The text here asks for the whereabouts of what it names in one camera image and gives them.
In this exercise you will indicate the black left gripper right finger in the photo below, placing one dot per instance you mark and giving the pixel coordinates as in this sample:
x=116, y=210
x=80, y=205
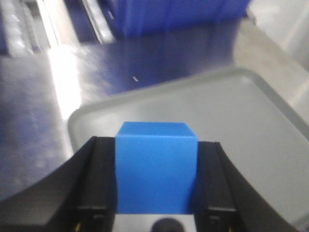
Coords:
x=224, y=201

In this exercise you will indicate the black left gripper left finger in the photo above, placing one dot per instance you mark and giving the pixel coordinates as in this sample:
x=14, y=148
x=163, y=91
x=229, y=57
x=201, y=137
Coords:
x=79, y=196

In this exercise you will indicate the blue cube block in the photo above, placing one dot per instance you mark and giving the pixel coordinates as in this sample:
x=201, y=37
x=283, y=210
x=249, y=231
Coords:
x=155, y=166

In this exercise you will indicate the grey rectangular tray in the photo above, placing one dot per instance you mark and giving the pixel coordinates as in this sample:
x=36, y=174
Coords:
x=261, y=134

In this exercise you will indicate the blue plastic bin right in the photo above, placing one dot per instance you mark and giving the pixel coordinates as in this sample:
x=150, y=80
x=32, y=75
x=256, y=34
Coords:
x=134, y=18

